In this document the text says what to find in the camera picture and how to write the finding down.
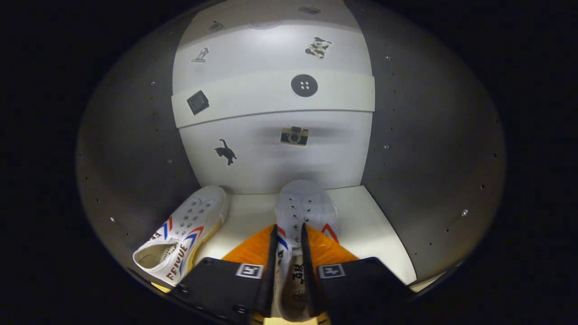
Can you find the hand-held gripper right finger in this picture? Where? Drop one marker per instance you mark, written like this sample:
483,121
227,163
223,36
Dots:
309,280

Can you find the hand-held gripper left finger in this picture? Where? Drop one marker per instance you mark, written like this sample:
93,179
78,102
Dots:
268,280

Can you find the grey shoe cabinet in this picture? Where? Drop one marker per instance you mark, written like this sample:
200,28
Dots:
271,158

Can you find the white canvas shoe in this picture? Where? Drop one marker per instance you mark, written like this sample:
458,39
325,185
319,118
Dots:
194,216
307,198

